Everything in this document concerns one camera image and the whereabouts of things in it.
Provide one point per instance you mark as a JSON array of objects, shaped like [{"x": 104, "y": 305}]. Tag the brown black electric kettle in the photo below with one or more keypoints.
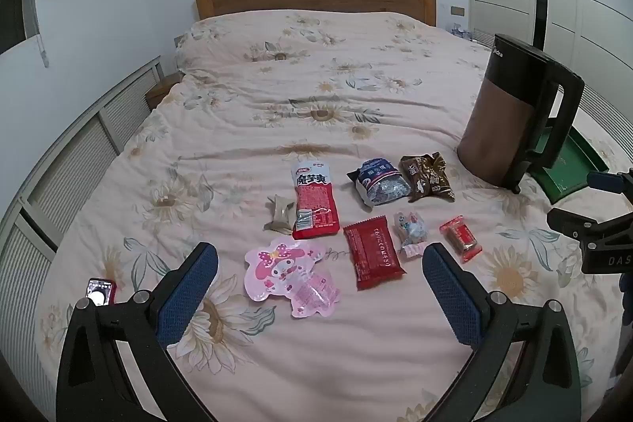
[{"x": 494, "y": 125}]

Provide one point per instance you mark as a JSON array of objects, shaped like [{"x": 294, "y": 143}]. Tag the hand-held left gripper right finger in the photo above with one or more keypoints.
[{"x": 452, "y": 298}]

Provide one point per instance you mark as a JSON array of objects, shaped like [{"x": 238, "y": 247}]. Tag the small red candy packet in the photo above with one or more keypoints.
[{"x": 460, "y": 239}]

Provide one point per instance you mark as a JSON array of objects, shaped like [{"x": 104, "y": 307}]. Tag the blue cookie packet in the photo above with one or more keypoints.
[{"x": 381, "y": 184}]

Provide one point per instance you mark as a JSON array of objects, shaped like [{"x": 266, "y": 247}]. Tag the small white candy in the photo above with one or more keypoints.
[{"x": 410, "y": 231}]

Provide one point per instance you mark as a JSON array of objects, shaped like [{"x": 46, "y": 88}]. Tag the pink cartoon snack packet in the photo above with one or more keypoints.
[{"x": 282, "y": 273}]

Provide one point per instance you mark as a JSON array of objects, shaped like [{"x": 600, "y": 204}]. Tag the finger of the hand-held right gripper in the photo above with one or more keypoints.
[
  {"x": 573, "y": 224},
  {"x": 601, "y": 180}
]

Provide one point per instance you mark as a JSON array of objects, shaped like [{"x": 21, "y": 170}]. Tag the green tray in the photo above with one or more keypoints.
[{"x": 573, "y": 165}]

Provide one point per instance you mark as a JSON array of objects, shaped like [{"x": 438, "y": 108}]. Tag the floral pink bed quilt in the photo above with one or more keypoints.
[{"x": 296, "y": 115}]

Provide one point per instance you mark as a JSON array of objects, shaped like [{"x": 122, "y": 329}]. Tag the grey louvred window cabinet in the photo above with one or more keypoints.
[{"x": 74, "y": 155}]

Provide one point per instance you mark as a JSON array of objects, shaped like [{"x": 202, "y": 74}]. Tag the small blue white clutter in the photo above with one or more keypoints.
[{"x": 460, "y": 31}]

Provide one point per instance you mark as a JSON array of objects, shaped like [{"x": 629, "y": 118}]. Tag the white window frame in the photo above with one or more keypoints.
[{"x": 34, "y": 6}]

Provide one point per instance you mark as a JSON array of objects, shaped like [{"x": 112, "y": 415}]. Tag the red white long snack packet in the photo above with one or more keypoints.
[{"x": 316, "y": 204}]

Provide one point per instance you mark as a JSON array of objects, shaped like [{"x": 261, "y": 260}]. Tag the brown snack packet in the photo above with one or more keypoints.
[{"x": 425, "y": 179}]

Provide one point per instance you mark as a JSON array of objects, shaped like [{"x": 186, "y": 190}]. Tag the dark red snack packet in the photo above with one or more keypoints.
[{"x": 373, "y": 254}]

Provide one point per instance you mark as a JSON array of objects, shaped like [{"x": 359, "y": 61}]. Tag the red smartphone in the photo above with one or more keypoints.
[{"x": 99, "y": 293}]

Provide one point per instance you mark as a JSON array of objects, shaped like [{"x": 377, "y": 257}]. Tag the wall switch plate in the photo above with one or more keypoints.
[{"x": 458, "y": 10}]

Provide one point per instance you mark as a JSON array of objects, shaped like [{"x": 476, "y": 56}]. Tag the wooden nightstand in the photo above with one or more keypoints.
[{"x": 163, "y": 93}]

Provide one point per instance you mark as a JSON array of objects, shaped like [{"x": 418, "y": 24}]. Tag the beige candy wrapper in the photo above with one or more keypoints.
[{"x": 278, "y": 214}]

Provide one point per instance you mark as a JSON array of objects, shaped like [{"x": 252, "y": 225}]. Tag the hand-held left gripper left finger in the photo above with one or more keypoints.
[{"x": 190, "y": 298}]

